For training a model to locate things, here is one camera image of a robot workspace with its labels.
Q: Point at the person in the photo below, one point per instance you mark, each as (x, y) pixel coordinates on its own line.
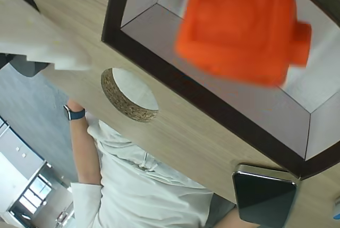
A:
(148, 185)

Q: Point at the black smartphone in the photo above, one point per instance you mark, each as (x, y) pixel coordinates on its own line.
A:
(263, 196)

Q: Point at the brown box white inside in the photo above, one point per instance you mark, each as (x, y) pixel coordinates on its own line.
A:
(202, 97)

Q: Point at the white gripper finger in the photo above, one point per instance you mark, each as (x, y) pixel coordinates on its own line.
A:
(34, 34)

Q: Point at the orange cube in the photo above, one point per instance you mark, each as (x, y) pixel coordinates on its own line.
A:
(239, 26)

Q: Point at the dark blue wristwatch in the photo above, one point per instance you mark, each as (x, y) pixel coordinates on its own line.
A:
(77, 113)

